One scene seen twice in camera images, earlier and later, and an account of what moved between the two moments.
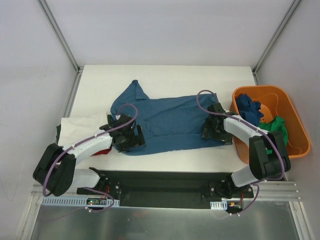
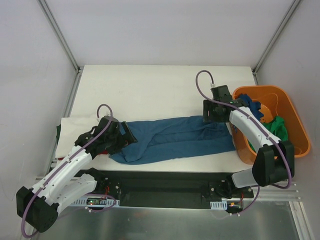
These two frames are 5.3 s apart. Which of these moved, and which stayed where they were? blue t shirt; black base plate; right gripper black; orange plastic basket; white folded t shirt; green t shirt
Moved: blue t shirt; right gripper black
Stayed: green t shirt; white folded t shirt; orange plastic basket; black base plate
